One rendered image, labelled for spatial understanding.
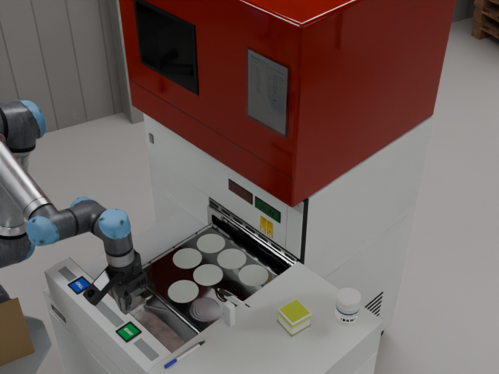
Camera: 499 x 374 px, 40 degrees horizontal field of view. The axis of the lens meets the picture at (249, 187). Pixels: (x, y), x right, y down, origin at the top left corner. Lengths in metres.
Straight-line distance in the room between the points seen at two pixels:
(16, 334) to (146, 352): 0.41
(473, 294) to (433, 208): 0.66
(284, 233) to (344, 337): 0.41
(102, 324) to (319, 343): 0.65
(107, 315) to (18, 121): 0.64
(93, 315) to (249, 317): 0.47
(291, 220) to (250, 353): 0.45
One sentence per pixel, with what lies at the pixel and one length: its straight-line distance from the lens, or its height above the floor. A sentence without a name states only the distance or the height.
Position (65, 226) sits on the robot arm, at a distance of 1.78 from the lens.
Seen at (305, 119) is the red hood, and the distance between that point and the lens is 1.90.
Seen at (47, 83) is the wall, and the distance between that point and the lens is 4.57.
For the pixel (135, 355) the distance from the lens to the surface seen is 2.04.
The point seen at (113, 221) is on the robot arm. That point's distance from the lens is 1.76.
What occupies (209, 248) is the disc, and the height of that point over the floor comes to 0.90.
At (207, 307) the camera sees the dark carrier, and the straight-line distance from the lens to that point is 2.21.
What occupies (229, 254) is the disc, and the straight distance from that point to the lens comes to 2.37.
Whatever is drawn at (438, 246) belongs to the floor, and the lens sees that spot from 3.84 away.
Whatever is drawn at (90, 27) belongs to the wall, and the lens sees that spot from 4.49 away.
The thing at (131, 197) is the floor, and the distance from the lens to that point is 4.07.
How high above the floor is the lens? 2.56
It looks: 39 degrees down
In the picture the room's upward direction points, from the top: straight up
